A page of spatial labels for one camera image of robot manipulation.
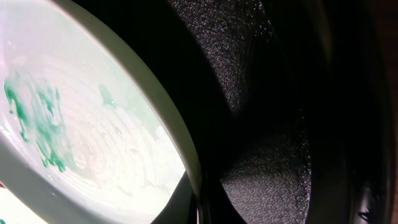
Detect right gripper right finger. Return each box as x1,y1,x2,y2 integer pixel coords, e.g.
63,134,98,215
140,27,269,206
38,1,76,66
200,174,246,224

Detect white plate green stains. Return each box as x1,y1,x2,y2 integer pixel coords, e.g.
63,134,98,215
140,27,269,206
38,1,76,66
0,188,47,224

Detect mint green plate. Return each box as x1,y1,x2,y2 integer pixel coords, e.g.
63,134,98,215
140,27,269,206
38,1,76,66
1,1,201,223

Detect round black tray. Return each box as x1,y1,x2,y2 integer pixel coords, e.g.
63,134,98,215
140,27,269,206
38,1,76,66
80,0,397,223

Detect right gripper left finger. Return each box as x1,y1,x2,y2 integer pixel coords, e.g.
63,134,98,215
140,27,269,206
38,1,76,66
152,172,197,224

